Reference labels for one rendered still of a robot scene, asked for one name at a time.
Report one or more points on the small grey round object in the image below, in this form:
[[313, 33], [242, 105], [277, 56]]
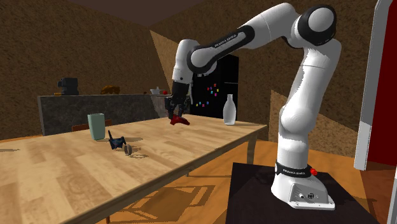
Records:
[[128, 149]]

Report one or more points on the dark blue angular object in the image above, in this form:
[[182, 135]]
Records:
[[117, 143]]

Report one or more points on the dark robot stand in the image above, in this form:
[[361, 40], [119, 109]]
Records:
[[254, 198]]

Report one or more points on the red door with white frame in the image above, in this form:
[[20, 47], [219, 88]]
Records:
[[386, 102]]

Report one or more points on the light wooden table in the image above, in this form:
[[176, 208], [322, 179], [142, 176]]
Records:
[[77, 173]]

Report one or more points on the red angular object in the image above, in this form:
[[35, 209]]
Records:
[[178, 120]]

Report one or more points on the clear glass bottle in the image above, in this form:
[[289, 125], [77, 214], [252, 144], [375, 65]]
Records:
[[229, 113]]

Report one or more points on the black fridge with magnets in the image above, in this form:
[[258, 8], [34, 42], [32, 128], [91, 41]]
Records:
[[228, 74]]

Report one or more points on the pale green cup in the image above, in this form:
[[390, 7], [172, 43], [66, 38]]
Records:
[[96, 127]]

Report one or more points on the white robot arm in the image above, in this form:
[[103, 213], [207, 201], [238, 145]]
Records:
[[305, 93]]

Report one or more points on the dark grey kitchen counter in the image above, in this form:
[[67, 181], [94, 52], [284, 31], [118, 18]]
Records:
[[68, 111]]

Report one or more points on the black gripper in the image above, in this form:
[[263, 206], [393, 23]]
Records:
[[180, 91]]

